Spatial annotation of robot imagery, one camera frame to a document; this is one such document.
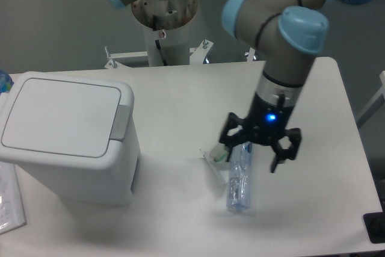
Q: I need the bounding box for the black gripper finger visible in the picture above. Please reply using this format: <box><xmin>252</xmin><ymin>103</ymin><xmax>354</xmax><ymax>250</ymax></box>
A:
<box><xmin>270</xmin><ymin>128</ymin><xmax>301</xmax><ymax>173</ymax></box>
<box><xmin>219</xmin><ymin>112</ymin><xmax>250</xmax><ymax>150</ymax></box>

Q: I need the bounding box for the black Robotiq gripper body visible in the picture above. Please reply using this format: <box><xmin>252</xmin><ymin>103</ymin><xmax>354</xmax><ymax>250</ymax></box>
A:
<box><xmin>242</xmin><ymin>91</ymin><xmax>297</xmax><ymax>146</ymax></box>

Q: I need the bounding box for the white push-lid trash can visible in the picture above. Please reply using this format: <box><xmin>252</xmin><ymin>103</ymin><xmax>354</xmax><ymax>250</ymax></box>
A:
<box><xmin>1</xmin><ymin>72</ymin><xmax>140</xmax><ymax>205</ymax></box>

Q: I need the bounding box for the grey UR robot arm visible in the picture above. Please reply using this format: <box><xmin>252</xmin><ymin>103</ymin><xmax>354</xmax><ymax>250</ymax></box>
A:
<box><xmin>109</xmin><ymin>0</ymin><xmax>332</xmax><ymax>170</ymax></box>

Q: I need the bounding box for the crumpled clear plastic wrapper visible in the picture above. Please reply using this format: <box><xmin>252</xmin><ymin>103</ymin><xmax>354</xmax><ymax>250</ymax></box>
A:
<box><xmin>200</xmin><ymin>143</ymin><xmax>230</xmax><ymax>185</ymax></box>

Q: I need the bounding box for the clear plastic water bottle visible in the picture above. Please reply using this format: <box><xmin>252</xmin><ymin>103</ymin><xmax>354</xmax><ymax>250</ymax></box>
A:
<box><xmin>226</xmin><ymin>142</ymin><xmax>252</xmax><ymax>211</ymax></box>

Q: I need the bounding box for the black device at table edge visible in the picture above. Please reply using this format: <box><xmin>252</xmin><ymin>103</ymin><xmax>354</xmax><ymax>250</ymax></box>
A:
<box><xmin>363</xmin><ymin>212</ymin><xmax>384</xmax><ymax>244</ymax></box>

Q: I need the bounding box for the blue bottle at left edge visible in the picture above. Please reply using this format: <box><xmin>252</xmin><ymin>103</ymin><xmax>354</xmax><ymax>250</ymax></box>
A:
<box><xmin>0</xmin><ymin>70</ymin><xmax>14</xmax><ymax>94</ymax></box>

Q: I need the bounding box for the white paper notepad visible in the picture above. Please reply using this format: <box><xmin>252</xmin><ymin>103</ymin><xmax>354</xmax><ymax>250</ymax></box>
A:
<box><xmin>1</xmin><ymin>162</ymin><xmax>26</xmax><ymax>234</ymax></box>

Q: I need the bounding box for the white base frame with bolts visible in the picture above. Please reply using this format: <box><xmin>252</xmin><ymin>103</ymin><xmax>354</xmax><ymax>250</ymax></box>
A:
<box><xmin>104</xmin><ymin>39</ymin><xmax>260</xmax><ymax>69</ymax></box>

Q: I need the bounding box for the white frame at right edge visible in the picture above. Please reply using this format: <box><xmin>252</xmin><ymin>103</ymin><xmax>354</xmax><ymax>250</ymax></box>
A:
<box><xmin>356</xmin><ymin>71</ymin><xmax>384</xmax><ymax>129</ymax></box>

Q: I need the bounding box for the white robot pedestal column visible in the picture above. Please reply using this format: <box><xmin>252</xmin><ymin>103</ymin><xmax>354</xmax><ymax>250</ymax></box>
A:
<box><xmin>131</xmin><ymin>0</ymin><xmax>198</xmax><ymax>67</ymax></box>

